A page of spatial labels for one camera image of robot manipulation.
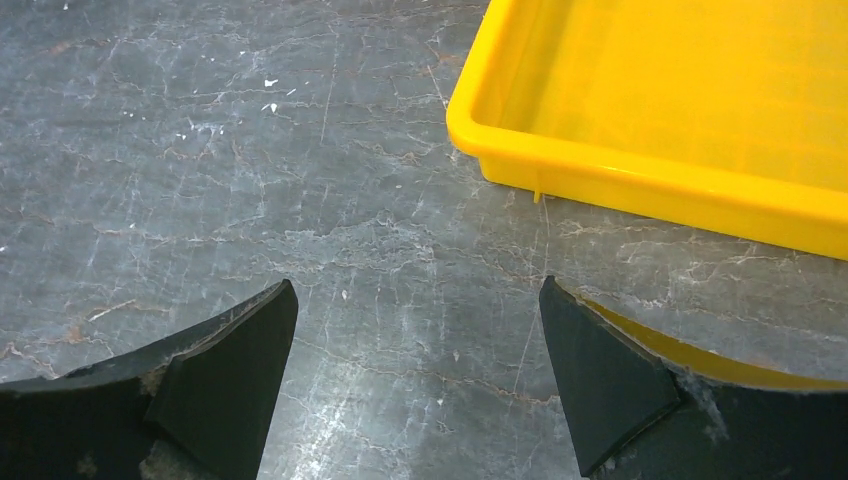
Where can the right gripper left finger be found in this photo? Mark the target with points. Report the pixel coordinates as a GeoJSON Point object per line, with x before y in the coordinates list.
{"type": "Point", "coordinates": [196, 404]}

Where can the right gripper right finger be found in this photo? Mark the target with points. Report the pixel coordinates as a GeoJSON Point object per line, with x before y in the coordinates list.
{"type": "Point", "coordinates": [643, 405]}

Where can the yellow plastic tray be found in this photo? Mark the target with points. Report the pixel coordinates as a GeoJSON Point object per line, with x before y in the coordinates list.
{"type": "Point", "coordinates": [729, 116]}

